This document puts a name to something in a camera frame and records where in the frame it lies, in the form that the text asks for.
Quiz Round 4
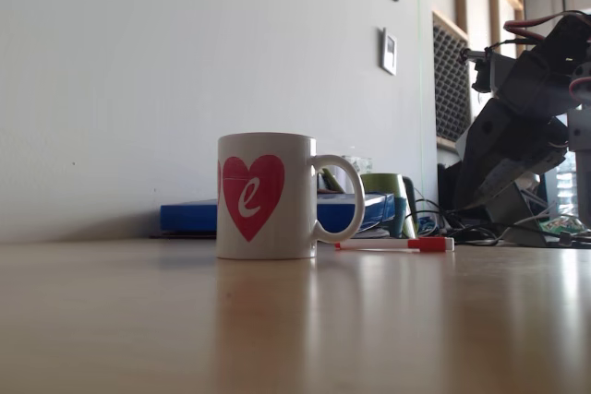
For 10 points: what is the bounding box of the black perforated grid panel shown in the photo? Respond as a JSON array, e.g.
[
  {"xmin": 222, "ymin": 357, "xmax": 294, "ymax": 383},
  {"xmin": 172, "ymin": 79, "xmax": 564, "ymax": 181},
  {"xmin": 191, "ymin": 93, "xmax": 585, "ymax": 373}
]
[{"xmin": 432, "ymin": 19, "xmax": 473, "ymax": 141}]

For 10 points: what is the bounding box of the blue-framed monitor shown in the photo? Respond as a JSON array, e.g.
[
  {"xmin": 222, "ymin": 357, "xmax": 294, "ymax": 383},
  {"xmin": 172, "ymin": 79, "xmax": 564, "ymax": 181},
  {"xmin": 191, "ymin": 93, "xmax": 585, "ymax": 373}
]
[{"xmin": 542, "ymin": 161, "xmax": 577, "ymax": 218}]

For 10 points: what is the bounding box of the green circuit board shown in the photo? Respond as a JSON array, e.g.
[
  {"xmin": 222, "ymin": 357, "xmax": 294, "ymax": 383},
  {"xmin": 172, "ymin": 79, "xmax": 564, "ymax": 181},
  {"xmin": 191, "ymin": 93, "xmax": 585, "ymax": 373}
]
[{"xmin": 540, "ymin": 214, "xmax": 584, "ymax": 234}]

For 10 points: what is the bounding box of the red and white marker pen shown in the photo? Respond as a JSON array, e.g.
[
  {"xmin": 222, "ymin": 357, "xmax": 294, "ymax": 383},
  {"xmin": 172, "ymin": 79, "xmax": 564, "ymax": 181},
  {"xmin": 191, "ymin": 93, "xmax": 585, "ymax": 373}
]
[{"xmin": 334, "ymin": 236, "xmax": 456, "ymax": 253}]

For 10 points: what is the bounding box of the clear water bottle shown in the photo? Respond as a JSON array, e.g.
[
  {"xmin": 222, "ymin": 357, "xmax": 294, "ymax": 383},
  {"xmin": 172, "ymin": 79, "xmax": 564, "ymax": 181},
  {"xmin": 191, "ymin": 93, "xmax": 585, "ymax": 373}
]
[{"xmin": 556, "ymin": 165, "xmax": 577, "ymax": 216}]

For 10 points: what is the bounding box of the clear plastic container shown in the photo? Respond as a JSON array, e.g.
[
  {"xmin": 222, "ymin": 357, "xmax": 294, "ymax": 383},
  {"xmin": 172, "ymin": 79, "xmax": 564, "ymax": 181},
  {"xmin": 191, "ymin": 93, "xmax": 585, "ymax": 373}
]
[{"xmin": 339, "ymin": 153, "xmax": 374, "ymax": 178}]

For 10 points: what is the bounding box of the white cable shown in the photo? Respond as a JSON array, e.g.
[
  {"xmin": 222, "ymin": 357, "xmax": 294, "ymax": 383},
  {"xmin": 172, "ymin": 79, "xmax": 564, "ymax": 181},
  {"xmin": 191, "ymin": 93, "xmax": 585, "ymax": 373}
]
[{"xmin": 505, "ymin": 202, "xmax": 558, "ymax": 232}]

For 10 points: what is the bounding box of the black cable bundle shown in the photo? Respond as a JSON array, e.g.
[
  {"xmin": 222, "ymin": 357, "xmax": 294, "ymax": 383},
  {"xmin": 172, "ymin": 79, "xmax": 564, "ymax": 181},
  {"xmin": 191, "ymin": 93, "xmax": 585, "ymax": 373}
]
[{"xmin": 410, "ymin": 197, "xmax": 509, "ymax": 247}]

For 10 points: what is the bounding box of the green mug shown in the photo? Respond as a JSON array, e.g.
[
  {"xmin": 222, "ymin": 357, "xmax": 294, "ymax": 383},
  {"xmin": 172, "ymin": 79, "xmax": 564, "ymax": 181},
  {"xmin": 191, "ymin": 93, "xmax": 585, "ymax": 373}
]
[{"xmin": 358, "ymin": 173, "xmax": 417, "ymax": 239}]

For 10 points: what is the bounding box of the blue flat box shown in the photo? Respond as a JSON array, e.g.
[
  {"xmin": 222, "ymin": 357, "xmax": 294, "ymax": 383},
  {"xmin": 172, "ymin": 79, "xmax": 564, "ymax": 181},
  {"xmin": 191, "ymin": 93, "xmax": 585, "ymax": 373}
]
[{"xmin": 160, "ymin": 191, "xmax": 396, "ymax": 233}]

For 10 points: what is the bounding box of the white mug with red heart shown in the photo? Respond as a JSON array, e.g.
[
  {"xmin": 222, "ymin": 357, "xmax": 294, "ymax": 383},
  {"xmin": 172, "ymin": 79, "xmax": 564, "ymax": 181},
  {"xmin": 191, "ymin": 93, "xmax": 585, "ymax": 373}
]
[{"xmin": 215, "ymin": 132, "xmax": 366, "ymax": 261}]

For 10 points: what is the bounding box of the small black gripper camera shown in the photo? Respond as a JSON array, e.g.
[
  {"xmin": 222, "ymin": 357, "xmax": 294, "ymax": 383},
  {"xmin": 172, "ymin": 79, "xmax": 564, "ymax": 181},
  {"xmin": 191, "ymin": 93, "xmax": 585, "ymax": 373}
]
[{"xmin": 463, "ymin": 45, "xmax": 513, "ymax": 96}]

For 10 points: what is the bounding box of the small white wall frame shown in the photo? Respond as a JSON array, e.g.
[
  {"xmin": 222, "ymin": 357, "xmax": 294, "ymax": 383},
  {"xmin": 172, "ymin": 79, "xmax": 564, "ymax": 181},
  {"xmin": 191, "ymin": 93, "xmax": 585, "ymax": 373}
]
[{"xmin": 380, "ymin": 27, "xmax": 398, "ymax": 76}]

